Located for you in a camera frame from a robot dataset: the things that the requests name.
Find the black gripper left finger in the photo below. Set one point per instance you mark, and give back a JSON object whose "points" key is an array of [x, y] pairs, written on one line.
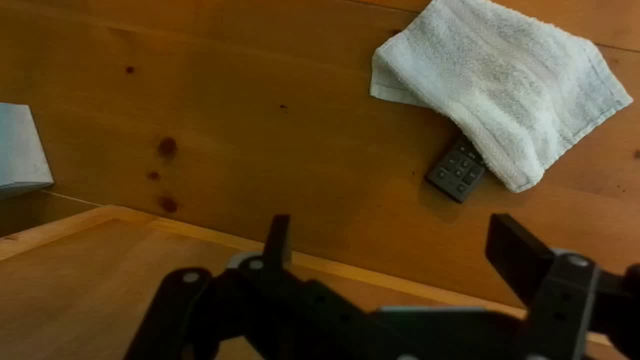
{"points": [[200, 313]]}

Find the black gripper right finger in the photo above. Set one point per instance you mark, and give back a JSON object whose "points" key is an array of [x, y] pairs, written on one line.
{"points": [[567, 301]]}

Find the blue box with oval hole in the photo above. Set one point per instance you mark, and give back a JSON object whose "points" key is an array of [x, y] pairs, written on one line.
{"points": [[19, 146]]}

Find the white terry cloth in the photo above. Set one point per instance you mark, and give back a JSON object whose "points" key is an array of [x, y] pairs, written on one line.
{"points": [[501, 81]]}

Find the black remote control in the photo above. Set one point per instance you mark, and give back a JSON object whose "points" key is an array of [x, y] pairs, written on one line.
{"points": [[456, 172]]}

